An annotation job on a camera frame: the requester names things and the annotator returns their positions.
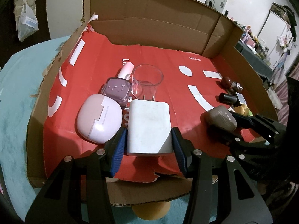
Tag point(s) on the white charger block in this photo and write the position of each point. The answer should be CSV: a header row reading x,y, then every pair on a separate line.
x,y
149,126

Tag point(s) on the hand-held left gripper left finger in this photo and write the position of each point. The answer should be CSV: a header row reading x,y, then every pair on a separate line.
x,y
119,151

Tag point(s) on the brown-capped perfume bottle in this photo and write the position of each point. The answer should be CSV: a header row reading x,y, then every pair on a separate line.
x,y
229,81

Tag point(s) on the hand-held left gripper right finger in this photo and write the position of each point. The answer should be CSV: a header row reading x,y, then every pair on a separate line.
x,y
180,151

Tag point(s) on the dark covered table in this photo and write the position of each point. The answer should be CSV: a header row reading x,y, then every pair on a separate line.
x,y
254,60

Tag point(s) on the clear plastic bag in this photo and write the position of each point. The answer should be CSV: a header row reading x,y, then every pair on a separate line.
x,y
26,23

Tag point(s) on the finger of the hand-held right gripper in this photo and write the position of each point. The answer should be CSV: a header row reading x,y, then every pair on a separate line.
x,y
247,120
230,138

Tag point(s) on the brown earbud case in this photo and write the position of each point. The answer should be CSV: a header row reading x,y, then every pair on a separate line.
x,y
222,119

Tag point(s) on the clear glass cup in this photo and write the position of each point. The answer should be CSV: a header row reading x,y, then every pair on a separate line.
x,y
147,84

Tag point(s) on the round yellow sponge puff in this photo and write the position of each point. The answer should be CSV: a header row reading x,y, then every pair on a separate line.
x,y
151,211

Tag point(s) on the yellow and green toy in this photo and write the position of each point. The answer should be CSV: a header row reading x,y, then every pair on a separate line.
x,y
243,109

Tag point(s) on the small black-capped bottle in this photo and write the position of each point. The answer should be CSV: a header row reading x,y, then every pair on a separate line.
x,y
227,98

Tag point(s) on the dark brown door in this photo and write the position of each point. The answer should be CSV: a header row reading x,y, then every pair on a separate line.
x,y
44,4

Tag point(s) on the pink curtain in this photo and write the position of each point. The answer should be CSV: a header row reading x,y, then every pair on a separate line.
x,y
282,91

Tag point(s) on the cardboard box with red lining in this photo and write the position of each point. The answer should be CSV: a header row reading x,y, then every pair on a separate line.
x,y
151,28

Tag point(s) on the purple nail polish bottle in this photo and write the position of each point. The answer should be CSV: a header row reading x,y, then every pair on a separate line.
x,y
116,89

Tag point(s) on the white wardrobe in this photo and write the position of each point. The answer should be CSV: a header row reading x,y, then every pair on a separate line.
x,y
275,23

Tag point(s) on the pink earbud case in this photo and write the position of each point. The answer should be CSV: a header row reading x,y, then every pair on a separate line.
x,y
98,119

